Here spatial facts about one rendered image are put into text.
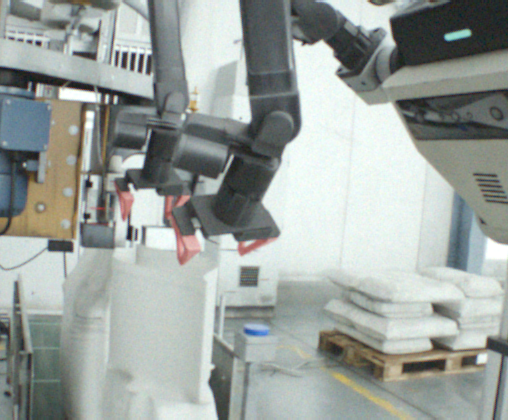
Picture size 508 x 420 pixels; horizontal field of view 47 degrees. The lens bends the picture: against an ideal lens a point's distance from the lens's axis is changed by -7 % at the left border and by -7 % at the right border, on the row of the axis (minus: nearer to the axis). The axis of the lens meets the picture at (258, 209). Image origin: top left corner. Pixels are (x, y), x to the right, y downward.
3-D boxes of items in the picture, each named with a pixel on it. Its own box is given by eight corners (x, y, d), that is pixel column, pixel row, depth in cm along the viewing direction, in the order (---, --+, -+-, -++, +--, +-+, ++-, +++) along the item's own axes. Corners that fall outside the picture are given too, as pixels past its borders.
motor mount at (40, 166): (51, 185, 114) (59, 100, 113) (17, 182, 111) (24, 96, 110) (43, 179, 140) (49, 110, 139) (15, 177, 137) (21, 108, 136)
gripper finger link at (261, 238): (200, 239, 91) (220, 194, 84) (243, 233, 94) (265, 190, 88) (218, 276, 87) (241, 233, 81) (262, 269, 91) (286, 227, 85)
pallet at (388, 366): (515, 368, 422) (518, 349, 421) (378, 382, 373) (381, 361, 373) (441, 338, 501) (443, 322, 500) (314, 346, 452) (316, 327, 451)
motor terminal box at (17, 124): (48, 165, 110) (54, 103, 109) (-2, 162, 102) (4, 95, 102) (29, 163, 115) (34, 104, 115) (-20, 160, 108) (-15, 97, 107)
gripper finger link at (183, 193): (138, 209, 126) (147, 169, 121) (169, 207, 130) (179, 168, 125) (151, 228, 121) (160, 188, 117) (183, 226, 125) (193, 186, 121)
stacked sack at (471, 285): (507, 299, 427) (509, 279, 427) (463, 301, 410) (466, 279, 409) (448, 283, 489) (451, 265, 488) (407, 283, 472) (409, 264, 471)
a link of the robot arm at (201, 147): (298, 119, 69) (290, 94, 77) (200, 88, 67) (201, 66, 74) (261, 208, 74) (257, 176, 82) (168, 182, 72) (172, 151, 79)
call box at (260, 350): (276, 361, 143) (278, 336, 142) (244, 362, 139) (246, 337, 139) (262, 351, 150) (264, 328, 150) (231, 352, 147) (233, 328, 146)
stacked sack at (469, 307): (524, 318, 423) (526, 299, 422) (455, 322, 396) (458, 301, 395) (483, 306, 463) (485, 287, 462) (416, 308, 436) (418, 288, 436)
